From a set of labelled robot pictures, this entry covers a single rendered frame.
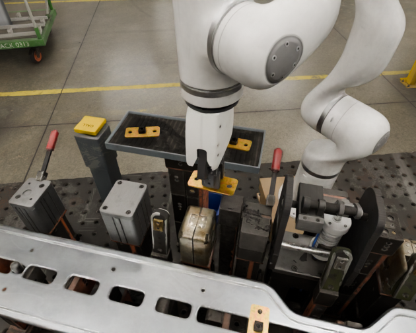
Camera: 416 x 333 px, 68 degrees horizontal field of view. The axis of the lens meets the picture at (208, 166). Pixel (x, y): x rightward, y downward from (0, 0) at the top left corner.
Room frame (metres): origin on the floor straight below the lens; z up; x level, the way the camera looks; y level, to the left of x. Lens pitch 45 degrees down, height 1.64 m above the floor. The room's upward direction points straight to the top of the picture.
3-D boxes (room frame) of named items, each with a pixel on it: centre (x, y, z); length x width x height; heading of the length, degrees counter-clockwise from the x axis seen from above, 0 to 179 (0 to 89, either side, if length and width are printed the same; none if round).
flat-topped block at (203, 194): (0.58, 0.05, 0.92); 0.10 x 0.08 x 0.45; 77
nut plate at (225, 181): (0.37, -0.01, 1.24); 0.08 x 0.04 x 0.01; 72
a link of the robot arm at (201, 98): (0.37, -0.01, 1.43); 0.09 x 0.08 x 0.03; 162
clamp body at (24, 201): (0.50, 0.44, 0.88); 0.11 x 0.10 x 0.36; 167
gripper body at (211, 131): (0.37, -0.01, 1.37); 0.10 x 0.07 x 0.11; 162
